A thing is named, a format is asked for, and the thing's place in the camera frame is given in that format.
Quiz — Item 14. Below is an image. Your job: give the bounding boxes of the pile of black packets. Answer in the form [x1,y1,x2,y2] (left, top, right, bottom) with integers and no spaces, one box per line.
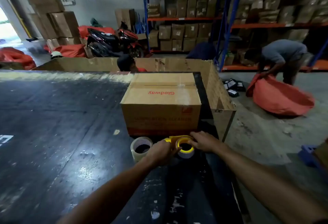
[222,78,247,98]

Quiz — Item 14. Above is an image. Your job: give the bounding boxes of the blue and orange shelf rack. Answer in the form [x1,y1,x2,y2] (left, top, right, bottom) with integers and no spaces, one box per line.
[141,0,328,73]

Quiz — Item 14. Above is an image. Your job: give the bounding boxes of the clear packing tape roll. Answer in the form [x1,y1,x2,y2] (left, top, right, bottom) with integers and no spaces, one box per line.
[130,136,154,162]

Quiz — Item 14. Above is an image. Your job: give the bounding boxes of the black and red motorcycle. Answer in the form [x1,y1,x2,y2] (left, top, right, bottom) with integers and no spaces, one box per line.
[87,27,145,58]

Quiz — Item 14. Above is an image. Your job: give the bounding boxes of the yellow tape dispenser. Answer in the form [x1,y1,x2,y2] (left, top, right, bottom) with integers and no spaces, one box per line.
[164,135,196,155]

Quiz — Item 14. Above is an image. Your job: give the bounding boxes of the brown cardboard piece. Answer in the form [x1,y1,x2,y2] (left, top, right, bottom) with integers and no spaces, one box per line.
[314,139,328,172]

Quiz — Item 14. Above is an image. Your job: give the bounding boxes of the taped cardboard box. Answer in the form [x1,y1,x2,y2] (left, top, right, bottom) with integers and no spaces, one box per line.
[120,73,202,137]

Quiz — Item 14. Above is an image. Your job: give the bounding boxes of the person's left forearm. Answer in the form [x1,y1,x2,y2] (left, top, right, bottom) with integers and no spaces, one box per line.
[56,158,154,224]

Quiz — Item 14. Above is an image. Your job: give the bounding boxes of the rows of shelved cardboard boxes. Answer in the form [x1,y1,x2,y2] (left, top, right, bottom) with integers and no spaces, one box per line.
[147,0,328,66]

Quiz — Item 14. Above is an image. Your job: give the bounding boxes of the person's right hand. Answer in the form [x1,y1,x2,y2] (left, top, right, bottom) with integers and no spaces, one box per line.
[188,131,225,154]

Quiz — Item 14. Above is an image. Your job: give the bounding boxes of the large red sack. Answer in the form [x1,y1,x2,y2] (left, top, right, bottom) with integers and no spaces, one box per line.
[246,74,315,116]

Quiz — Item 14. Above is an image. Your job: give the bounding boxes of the stack of large cardboard boxes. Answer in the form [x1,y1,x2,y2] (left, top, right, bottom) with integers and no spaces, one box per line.
[25,0,82,51]

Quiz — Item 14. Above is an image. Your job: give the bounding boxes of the person's right forearm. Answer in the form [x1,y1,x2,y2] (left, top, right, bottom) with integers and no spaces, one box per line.
[214,143,328,224]

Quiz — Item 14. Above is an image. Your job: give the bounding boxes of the person's left hand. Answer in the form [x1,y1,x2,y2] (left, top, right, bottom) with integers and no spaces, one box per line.
[143,140,180,167]

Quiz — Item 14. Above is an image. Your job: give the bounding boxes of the large open cardboard bin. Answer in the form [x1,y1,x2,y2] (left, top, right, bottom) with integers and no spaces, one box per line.
[33,57,237,142]

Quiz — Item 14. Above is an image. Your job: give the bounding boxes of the blue plastic crate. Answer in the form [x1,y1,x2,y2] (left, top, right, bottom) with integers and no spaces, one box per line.
[298,144,321,168]

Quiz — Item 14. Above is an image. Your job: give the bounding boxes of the tape roll in dispenser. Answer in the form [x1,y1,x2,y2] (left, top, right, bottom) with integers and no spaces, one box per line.
[176,143,196,159]

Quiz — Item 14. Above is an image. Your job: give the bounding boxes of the upright cardboard box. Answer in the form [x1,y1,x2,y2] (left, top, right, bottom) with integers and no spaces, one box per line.
[114,9,136,31]

